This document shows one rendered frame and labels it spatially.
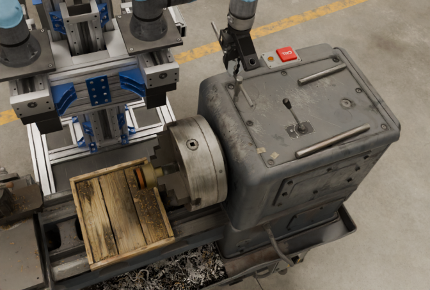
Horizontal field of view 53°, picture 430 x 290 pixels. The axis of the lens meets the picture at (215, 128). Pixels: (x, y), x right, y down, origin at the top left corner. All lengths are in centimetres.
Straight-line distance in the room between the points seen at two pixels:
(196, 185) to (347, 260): 149
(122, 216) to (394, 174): 196
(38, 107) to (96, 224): 48
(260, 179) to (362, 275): 148
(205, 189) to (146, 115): 138
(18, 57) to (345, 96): 116
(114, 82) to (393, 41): 261
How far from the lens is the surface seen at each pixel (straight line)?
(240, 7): 119
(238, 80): 136
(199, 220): 165
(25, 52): 171
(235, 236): 173
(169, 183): 144
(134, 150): 256
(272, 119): 143
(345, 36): 377
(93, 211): 166
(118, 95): 195
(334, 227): 211
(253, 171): 132
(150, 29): 173
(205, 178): 136
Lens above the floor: 239
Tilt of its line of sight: 55 degrees down
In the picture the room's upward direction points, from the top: 8 degrees clockwise
